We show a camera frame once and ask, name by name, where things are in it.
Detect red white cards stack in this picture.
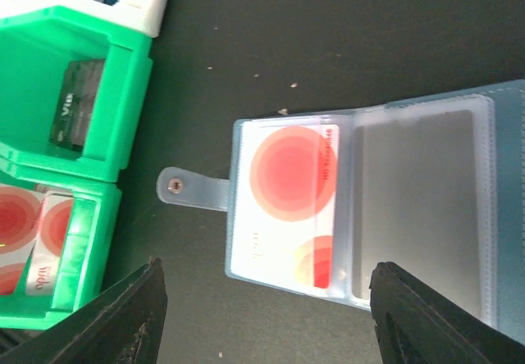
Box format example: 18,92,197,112
1,184,74,296

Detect green front bin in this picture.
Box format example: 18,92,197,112
1,158,121,330

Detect blue card holder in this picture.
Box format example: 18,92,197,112
157,80,524,341

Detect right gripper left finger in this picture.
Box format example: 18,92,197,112
1,258,167,363

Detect green bin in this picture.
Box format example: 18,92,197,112
1,6,153,182
1,158,121,330

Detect black vip cards stack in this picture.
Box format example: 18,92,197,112
49,59,105,151

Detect red white card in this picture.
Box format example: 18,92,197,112
229,119,340,294

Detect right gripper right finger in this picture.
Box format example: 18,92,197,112
370,262,524,363

